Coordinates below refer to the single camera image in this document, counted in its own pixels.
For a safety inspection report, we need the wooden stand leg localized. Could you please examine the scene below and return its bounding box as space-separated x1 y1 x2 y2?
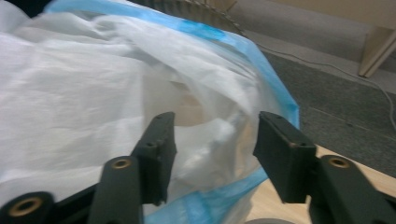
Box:
358 26 396 78

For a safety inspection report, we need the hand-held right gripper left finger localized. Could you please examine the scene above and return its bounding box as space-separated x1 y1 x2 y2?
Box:
130 111 177 206

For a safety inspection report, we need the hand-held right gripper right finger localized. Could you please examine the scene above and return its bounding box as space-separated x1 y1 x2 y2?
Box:
253 111 318 203

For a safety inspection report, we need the white floor cable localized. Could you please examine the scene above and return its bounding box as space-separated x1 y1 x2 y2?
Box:
256 41 396 130

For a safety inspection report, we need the white trash bag blue rim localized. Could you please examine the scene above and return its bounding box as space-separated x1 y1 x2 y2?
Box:
0 0 301 224

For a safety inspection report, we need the grey plastic ring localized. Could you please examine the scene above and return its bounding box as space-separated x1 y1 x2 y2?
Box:
244 217 295 224

